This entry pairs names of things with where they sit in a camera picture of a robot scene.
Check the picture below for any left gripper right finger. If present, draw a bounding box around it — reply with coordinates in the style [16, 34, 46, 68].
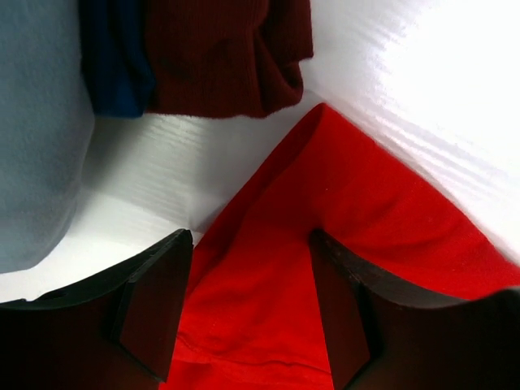
[309, 230, 519, 389]

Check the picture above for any red t shirt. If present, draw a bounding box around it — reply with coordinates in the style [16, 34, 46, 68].
[166, 104, 519, 389]

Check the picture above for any maroon folded t shirt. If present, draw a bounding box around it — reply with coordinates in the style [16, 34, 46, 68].
[145, 0, 314, 119]

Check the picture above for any grey-blue folded t shirt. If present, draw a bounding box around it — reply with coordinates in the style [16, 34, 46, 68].
[1, 1, 94, 273]

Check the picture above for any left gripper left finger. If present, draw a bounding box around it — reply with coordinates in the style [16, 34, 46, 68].
[1, 229, 193, 390]

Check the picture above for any blue folded t shirt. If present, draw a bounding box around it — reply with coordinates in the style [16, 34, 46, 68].
[79, 0, 155, 119]

